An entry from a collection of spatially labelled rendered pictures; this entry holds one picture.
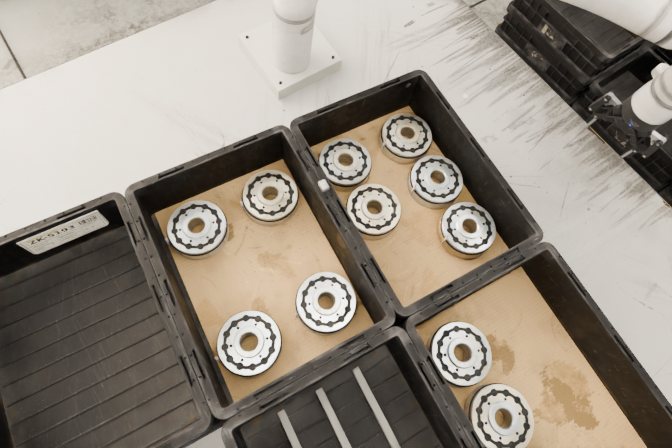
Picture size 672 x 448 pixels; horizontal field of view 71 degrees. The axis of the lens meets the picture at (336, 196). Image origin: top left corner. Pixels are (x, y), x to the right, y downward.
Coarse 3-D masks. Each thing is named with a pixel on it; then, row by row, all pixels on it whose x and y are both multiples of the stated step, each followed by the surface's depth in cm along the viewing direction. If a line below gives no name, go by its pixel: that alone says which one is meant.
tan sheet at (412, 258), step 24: (384, 120) 98; (432, 144) 97; (384, 168) 94; (408, 168) 94; (336, 192) 91; (408, 192) 92; (408, 216) 90; (432, 216) 90; (384, 240) 87; (408, 240) 88; (432, 240) 88; (384, 264) 86; (408, 264) 86; (432, 264) 86; (456, 264) 87; (480, 264) 87; (408, 288) 84; (432, 288) 84
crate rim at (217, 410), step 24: (240, 144) 82; (192, 168) 80; (312, 168) 81; (336, 216) 78; (144, 240) 73; (360, 264) 76; (168, 288) 72; (384, 312) 72; (192, 336) 68; (360, 336) 72; (192, 360) 67; (312, 360) 68; (288, 384) 67; (216, 408) 65; (240, 408) 65
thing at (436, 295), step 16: (400, 80) 91; (432, 80) 91; (352, 96) 88; (368, 96) 89; (320, 112) 87; (448, 112) 88; (464, 128) 87; (304, 144) 83; (320, 176) 81; (496, 176) 84; (512, 192) 82; (336, 208) 78; (352, 224) 77; (528, 224) 81; (528, 240) 79; (368, 256) 75; (496, 256) 77; (512, 256) 78; (480, 272) 76; (384, 288) 74; (448, 288) 76; (400, 304) 73; (416, 304) 73
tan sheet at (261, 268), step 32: (224, 192) 89; (160, 224) 85; (256, 224) 87; (288, 224) 87; (224, 256) 84; (256, 256) 84; (288, 256) 85; (320, 256) 85; (192, 288) 81; (224, 288) 81; (256, 288) 82; (288, 288) 82; (224, 320) 79; (288, 320) 80; (352, 320) 81; (288, 352) 78; (320, 352) 78; (256, 384) 75
